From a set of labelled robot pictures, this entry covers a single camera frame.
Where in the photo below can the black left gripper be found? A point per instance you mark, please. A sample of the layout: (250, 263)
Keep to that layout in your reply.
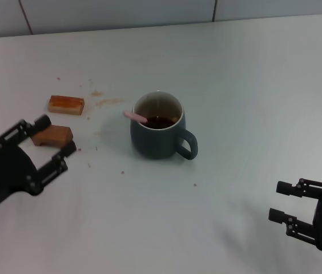
(4, 171)

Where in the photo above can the dark grey ceramic mug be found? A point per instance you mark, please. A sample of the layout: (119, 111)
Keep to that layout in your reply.
(156, 142)

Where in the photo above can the brown wooden block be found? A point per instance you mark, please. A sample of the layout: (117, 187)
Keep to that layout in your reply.
(56, 135)

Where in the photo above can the orange stained wooden block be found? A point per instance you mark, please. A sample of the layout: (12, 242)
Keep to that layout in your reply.
(65, 105)

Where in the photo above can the dark brown coffee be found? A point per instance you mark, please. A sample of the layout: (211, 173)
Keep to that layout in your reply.
(162, 122)

